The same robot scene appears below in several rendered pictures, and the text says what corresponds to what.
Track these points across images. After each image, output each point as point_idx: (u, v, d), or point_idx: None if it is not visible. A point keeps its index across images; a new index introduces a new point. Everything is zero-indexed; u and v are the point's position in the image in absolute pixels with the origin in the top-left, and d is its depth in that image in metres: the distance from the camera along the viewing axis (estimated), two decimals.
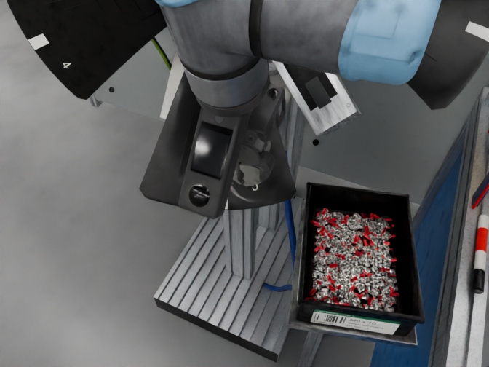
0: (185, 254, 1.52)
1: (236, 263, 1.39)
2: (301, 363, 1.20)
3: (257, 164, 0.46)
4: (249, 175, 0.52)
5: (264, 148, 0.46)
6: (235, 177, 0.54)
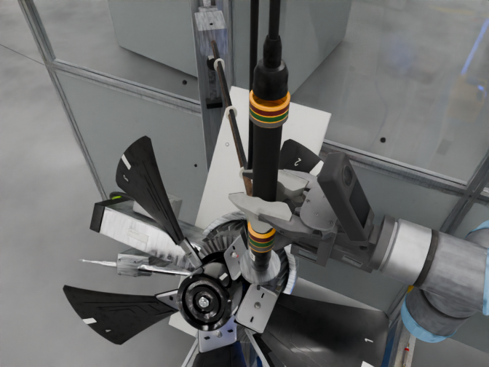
0: (186, 363, 1.83)
1: None
2: None
3: (304, 221, 0.51)
4: (268, 205, 0.53)
5: (311, 234, 0.52)
6: None
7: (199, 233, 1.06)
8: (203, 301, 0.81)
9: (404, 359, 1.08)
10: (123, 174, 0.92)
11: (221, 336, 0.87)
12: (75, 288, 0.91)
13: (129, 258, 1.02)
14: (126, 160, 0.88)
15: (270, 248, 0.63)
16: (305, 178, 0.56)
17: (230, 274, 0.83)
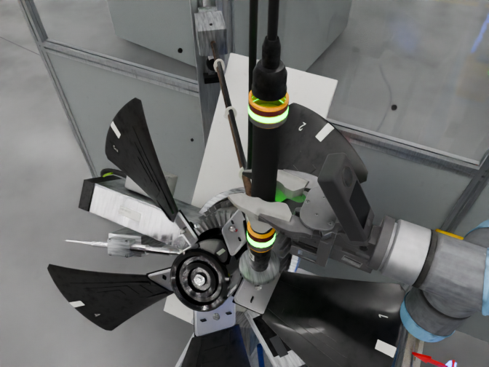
0: (184, 357, 1.76)
1: None
2: None
3: (304, 221, 0.51)
4: (268, 206, 0.53)
5: (311, 234, 0.52)
6: None
7: (195, 211, 0.99)
8: (198, 278, 0.74)
9: (415, 346, 1.01)
10: (113, 144, 0.85)
11: (219, 318, 0.80)
12: (60, 267, 0.84)
13: (121, 238, 0.95)
14: (116, 127, 0.81)
15: (269, 248, 0.64)
16: (305, 178, 0.56)
17: (228, 249, 0.76)
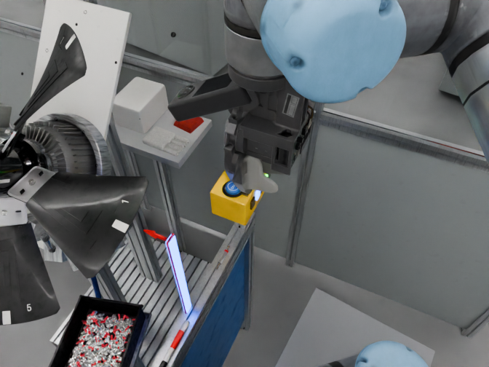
0: None
1: None
2: None
3: (225, 145, 0.47)
4: None
5: (236, 143, 0.46)
6: None
7: None
8: None
9: (220, 258, 1.12)
10: None
11: (6, 214, 0.92)
12: None
13: None
14: None
15: None
16: None
17: (2, 148, 0.87)
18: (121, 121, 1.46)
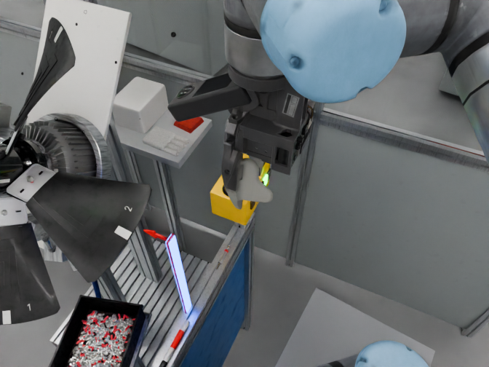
0: None
1: None
2: None
3: (225, 145, 0.47)
4: None
5: (236, 143, 0.46)
6: (249, 155, 0.56)
7: None
8: None
9: (220, 258, 1.12)
10: (52, 30, 0.84)
11: None
12: None
13: None
14: (59, 35, 0.80)
15: None
16: None
17: (12, 183, 0.88)
18: (121, 121, 1.46)
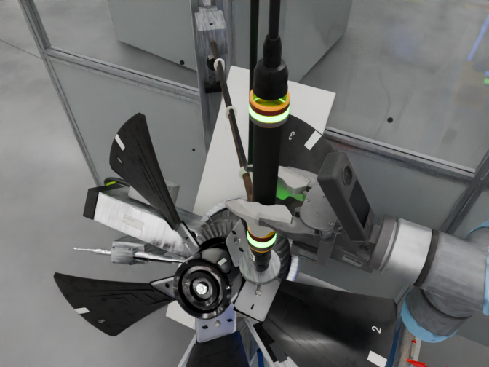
0: (185, 360, 1.79)
1: None
2: None
3: (304, 221, 0.51)
4: (267, 210, 0.53)
5: (311, 234, 0.52)
6: None
7: (196, 219, 1.02)
8: (202, 289, 0.76)
9: (412, 352, 1.03)
10: (295, 131, 0.75)
11: None
12: (147, 130, 0.76)
13: (124, 246, 0.97)
14: (315, 141, 0.71)
15: (270, 248, 0.63)
16: (308, 177, 0.57)
17: (239, 298, 0.78)
18: None
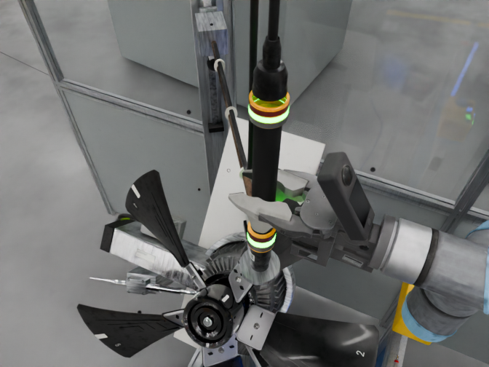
0: None
1: None
2: None
3: (304, 221, 0.51)
4: (268, 205, 0.53)
5: (311, 234, 0.52)
6: None
7: (201, 253, 1.14)
8: (208, 322, 0.88)
9: None
10: None
11: (183, 322, 0.98)
12: (161, 186, 0.88)
13: (138, 277, 1.09)
14: None
15: (270, 248, 0.64)
16: (305, 178, 0.56)
17: (239, 330, 0.91)
18: None
